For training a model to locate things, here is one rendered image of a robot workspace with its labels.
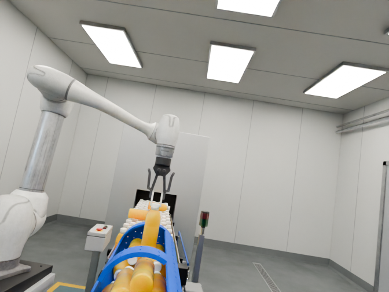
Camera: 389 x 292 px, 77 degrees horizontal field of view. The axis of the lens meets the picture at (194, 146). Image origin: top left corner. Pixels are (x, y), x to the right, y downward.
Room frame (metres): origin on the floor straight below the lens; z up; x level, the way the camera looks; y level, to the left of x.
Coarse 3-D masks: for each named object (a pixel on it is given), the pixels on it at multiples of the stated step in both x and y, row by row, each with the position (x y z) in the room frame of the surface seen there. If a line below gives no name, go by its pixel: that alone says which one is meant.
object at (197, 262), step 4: (200, 236) 1.75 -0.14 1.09; (204, 236) 1.75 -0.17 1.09; (200, 240) 1.75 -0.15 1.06; (200, 244) 1.75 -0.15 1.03; (200, 248) 1.75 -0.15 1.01; (196, 252) 1.76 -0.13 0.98; (200, 252) 1.75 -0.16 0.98; (196, 256) 1.75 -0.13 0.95; (200, 256) 1.75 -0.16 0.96; (196, 260) 1.75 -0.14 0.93; (200, 260) 1.75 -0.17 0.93; (196, 264) 1.75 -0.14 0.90; (196, 268) 1.75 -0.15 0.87; (196, 272) 1.75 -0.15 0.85; (192, 276) 1.78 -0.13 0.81; (196, 276) 1.75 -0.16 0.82; (192, 280) 1.75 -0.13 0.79; (196, 280) 1.75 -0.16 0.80
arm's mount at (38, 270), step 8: (24, 264) 1.06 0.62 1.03; (32, 264) 1.08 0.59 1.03; (40, 264) 1.09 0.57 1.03; (32, 272) 1.00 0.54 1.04; (40, 272) 1.02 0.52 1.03; (48, 272) 1.08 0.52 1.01; (0, 280) 0.89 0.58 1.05; (8, 280) 0.90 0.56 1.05; (16, 280) 0.91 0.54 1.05; (24, 280) 0.92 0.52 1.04; (32, 280) 0.98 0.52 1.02; (0, 288) 0.84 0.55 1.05; (8, 288) 0.85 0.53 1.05; (16, 288) 0.89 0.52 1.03; (24, 288) 0.93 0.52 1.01
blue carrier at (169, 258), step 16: (144, 224) 1.23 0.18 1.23; (128, 240) 1.28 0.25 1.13; (160, 240) 1.30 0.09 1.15; (112, 256) 1.04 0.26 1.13; (128, 256) 0.83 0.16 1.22; (144, 256) 0.84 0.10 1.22; (160, 256) 0.85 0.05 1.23; (176, 256) 1.10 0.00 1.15; (112, 272) 1.10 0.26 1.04; (176, 272) 0.85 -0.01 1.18; (96, 288) 0.81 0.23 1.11; (176, 288) 0.72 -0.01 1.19
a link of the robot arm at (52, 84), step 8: (32, 72) 0.99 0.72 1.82; (40, 72) 0.99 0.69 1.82; (48, 72) 0.99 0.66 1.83; (56, 72) 1.01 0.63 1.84; (32, 80) 1.00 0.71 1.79; (40, 80) 0.99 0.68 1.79; (48, 80) 0.99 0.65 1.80; (56, 80) 1.00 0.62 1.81; (64, 80) 1.01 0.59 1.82; (72, 80) 1.03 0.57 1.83; (40, 88) 1.02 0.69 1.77; (48, 88) 1.01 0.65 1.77; (56, 88) 1.01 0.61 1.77; (64, 88) 1.01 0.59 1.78; (48, 96) 1.07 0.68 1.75; (56, 96) 1.04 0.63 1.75; (64, 96) 1.03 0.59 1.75
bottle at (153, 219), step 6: (150, 210) 1.18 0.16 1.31; (156, 210) 1.18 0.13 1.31; (150, 216) 1.16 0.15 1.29; (156, 216) 1.16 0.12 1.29; (150, 222) 1.16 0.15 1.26; (156, 222) 1.16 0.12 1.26; (144, 228) 1.17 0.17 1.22; (150, 228) 1.15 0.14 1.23; (156, 228) 1.17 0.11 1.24; (144, 234) 1.17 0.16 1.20; (150, 234) 1.16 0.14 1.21; (156, 234) 1.17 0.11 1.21; (144, 240) 1.16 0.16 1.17; (150, 240) 1.16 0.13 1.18; (156, 240) 1.18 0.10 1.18; (150, 246) 1.16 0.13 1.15
